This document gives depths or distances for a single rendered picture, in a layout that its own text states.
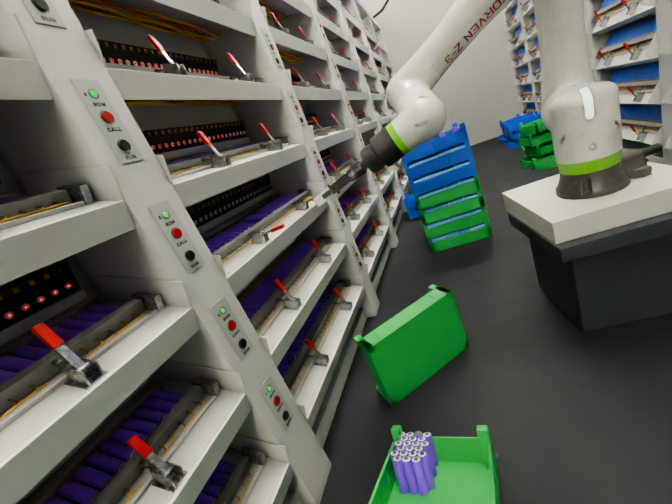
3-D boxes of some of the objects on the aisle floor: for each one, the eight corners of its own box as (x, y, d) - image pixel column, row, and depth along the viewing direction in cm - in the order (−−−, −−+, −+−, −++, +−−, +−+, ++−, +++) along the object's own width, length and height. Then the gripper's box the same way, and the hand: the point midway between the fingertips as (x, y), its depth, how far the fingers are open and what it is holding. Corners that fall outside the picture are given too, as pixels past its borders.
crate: (469, 345, 93) (452, 290, 87) (393, 407, 84) (367, 349, 78) (449, 335, 101) (432, 283, 94) (377, 391, 91) (352, 337, 85)
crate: (400, 459, 70) (392, 424, 71) (497, 464, 62) (487, 424, 62) (353, 603, 43) (339, 545, 43) (515, 646, 35) (496, 574, 35)
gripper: (382, 168, 79) (315, 218, 90) (389, 162, 92) (330, 207, 103) (365, 144, 78) (300, 197, 89) (375, 141, 91) (317, 188, 102)
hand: (324, 196), depth 94 cm, fingers closed
